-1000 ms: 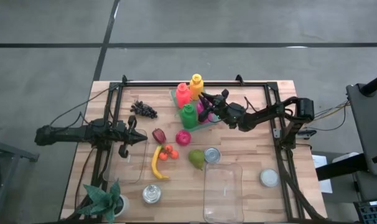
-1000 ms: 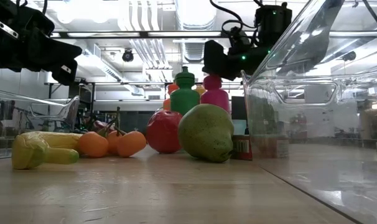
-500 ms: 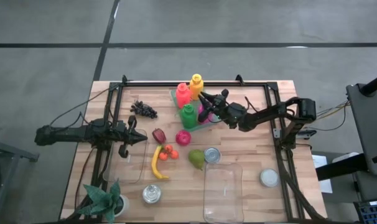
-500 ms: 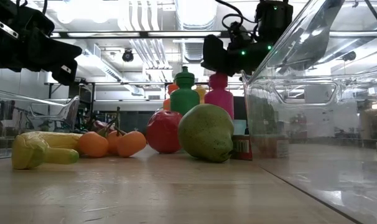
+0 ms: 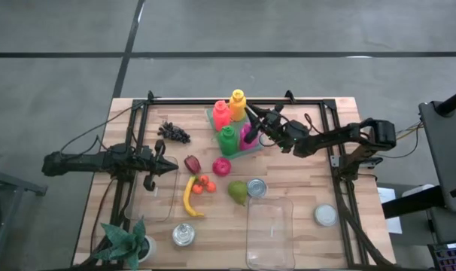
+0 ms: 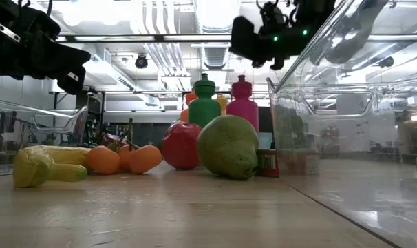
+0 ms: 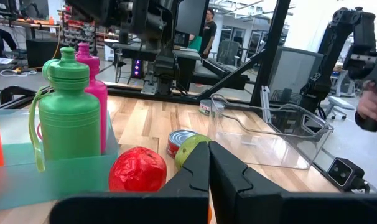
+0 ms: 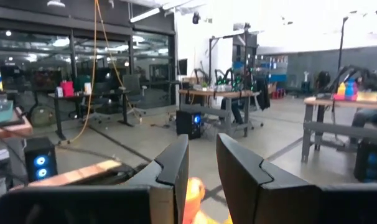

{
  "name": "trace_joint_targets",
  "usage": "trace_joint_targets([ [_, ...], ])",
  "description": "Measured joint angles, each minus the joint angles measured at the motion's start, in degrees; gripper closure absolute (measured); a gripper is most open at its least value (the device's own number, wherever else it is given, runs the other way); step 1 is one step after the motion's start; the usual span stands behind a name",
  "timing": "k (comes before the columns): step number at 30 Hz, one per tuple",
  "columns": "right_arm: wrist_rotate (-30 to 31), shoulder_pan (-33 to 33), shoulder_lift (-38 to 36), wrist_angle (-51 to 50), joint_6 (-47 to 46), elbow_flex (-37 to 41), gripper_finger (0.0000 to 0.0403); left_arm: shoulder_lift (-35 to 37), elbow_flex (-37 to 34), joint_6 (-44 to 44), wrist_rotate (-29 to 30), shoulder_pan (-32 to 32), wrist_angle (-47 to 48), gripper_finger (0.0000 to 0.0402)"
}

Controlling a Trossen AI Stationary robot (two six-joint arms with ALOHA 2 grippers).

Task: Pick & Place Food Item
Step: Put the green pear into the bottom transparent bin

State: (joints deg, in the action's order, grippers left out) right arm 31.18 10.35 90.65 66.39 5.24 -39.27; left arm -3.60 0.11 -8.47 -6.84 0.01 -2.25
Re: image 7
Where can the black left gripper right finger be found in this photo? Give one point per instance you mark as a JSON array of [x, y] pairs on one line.
[[238, 202]]

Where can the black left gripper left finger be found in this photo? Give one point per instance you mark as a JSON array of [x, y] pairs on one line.
[[176, 205]]

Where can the orange tomato cluster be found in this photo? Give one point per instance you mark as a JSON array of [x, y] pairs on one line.
[[209, 216]]

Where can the pink plastic squeeze bottle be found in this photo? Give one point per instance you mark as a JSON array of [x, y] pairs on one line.
[[89, 59]]

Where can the red toy apple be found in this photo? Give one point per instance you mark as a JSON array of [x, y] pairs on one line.
[[137, 171]]

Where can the green toy pear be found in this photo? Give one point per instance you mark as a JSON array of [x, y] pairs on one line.
[[187, 149]]

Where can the green plastic squeeze bottle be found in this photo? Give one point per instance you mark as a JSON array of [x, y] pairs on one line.
[[68, 124]]

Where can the person's forearm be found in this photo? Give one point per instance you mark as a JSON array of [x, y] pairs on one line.
[[372, 125]]

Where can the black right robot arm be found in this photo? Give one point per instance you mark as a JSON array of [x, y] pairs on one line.
[[163, 62]]

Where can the shelf with red bins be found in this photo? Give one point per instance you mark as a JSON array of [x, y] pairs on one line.
[[79, 31]]

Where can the clear plastic bin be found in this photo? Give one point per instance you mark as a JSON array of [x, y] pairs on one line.
[[269, 146]]

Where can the red labelled tin can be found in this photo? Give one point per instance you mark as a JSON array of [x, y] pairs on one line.
[[179, 138]]

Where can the black floor box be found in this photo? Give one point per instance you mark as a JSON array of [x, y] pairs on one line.
[[42, 53]]

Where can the computer tower with purple lights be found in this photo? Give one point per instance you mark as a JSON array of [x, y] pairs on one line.
[[137, 68]]

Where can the cluttered background workbench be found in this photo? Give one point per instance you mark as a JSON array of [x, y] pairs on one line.
[[20, 23]]

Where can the black monitor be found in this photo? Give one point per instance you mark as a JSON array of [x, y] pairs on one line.
[[191, 15]]

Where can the white lidded tin can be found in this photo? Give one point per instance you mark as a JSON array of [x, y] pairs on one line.
[[205, 107]]

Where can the white papers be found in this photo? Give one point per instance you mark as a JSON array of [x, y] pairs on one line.
[[0, 61]]

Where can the person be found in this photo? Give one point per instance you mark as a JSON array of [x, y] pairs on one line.
[[208, 31]]

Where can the teal translucent plastic tray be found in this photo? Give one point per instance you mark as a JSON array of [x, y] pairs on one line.
[[51, 183]]

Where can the gray mesh chair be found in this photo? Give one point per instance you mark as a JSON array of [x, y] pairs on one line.
[[228, 51]]

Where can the white office chair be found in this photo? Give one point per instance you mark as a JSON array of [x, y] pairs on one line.
[[339, 102]]

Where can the gray office chair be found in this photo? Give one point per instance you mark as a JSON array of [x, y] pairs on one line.
[[294, 71]]

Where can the person's hand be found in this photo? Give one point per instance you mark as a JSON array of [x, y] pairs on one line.
[[373, 104]]

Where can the silver metal bracket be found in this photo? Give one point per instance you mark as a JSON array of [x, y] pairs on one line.
[[264, 102]]

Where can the black table-level camera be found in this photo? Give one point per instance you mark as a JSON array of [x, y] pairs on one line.
[[344, 172]]

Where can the black aluminium rig frame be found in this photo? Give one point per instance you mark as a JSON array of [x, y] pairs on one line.
[[269, 46]]

